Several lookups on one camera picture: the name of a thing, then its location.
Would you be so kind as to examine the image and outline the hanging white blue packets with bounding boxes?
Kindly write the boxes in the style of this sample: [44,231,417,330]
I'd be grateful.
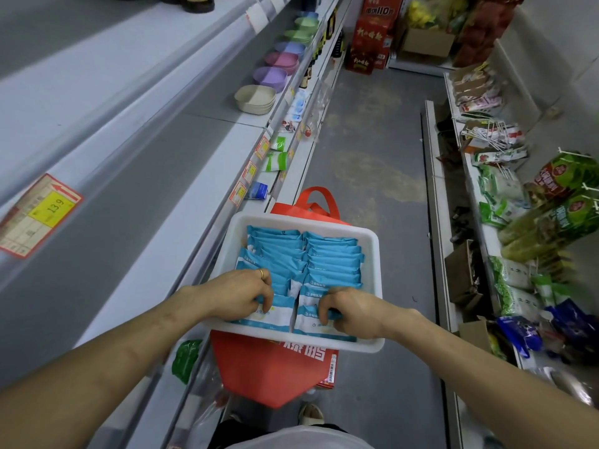
[282,88,310,134]

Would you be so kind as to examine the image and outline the white display hooks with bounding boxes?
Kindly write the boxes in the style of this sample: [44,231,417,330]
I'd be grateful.
[460,119,526,152]

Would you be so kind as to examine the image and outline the person's black trousers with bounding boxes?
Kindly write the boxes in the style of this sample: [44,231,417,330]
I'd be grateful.
[207,416,348,449]

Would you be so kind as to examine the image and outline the person's beige shoe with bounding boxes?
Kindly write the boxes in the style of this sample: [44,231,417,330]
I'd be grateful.
[299,403,325,426]

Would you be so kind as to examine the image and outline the blue white wipe packet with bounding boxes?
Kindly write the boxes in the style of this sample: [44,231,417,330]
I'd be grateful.
[293,294,359,343]
[231,294,297,331]

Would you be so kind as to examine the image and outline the white shelf label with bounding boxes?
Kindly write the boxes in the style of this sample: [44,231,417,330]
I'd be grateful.
[245,2,270,33]

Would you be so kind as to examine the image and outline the red tote bag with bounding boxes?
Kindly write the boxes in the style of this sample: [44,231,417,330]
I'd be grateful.
[210,187,353,410]

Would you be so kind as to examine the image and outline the rows of blue packets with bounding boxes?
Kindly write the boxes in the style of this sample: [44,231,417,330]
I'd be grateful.
[234,225,366,304]

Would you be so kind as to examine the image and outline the person's left hand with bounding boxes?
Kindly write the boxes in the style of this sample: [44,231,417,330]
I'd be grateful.
[183,269,275,322]

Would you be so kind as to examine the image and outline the person's right hand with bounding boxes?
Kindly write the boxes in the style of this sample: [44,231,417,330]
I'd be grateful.
[318,288,423,342]

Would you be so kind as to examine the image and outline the clear plastic bag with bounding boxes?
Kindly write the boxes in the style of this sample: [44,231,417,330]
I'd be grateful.
[189,365,231,433]

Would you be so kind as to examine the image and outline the row of dark sauce bottles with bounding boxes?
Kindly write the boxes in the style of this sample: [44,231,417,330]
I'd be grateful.
[299,9,348,90]

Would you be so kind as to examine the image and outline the green plastic packet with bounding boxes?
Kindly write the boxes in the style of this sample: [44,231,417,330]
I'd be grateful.
[171,340,203,385]

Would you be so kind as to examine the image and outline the open brown cardboard box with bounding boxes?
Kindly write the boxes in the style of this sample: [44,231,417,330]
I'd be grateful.
[444,239,484,305]

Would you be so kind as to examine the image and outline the small brown cardboard box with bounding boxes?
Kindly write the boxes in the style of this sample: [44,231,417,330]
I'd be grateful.
[458,317,493,353]

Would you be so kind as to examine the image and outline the purple bowl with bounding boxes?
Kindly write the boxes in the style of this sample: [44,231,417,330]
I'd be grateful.
[252,66,288,93]

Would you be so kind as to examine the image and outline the stack of red cartons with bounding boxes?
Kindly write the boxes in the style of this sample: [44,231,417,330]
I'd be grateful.
[345,0,406,75]

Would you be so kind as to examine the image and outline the pink bowl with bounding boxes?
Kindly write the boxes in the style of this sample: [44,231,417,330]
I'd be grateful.
[264,51,300,75]

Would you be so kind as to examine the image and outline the person's left forearm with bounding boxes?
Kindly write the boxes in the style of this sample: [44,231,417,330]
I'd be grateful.
[0,286,197,449]

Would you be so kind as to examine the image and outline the pile of white green packets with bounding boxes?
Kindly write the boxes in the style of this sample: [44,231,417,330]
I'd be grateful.
[476,164,529,229]

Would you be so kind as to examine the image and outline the white plastic tray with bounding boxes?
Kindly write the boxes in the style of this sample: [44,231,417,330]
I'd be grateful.
[203,211,386,354]

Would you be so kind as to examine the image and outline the white shelf unit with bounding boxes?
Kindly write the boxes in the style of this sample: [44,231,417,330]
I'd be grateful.
[421,39,599,449]

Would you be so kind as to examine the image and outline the person's right forearm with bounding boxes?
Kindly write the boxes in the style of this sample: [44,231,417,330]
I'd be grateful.
[398,309,599,449]

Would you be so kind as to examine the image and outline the large orange yellow price tag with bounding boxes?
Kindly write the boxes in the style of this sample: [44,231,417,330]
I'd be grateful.
[0,174,84,259]

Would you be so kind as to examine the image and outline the grey shelf unit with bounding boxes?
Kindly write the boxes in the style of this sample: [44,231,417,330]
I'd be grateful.
[0,0,356,449]

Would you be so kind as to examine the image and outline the blue snack bag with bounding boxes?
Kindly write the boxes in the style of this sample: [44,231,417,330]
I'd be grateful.
[495,315,544,359]
[545,298,599,347]

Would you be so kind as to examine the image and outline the red mesh sack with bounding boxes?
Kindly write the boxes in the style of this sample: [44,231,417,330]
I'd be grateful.
[453,0,515,69]

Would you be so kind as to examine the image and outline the green red label food bag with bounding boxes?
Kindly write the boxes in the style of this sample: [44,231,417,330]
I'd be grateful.
[550,191,599,244]
[533,153,599,202]

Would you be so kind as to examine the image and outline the pile of yellow packets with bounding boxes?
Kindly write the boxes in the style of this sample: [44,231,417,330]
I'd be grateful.
[406,0,470,32]

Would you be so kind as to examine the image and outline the person's white shirt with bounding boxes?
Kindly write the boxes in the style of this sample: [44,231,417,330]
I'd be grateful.
[225,425,376,449]

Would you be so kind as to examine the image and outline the yellow green food bag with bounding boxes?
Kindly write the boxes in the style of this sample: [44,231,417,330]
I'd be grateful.
[498,212,564,263]

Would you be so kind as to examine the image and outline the pile of pink white packets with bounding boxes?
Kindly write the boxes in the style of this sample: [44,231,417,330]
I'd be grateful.
[450,64,505,118]

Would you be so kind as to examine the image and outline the stack of beige bowls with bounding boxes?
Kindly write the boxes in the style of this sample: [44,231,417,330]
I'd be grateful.
[234,85,277,116]

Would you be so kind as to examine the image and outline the white green grain bag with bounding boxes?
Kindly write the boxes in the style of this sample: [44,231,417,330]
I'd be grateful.
[495,284,544,321]
[489,256,535,291]

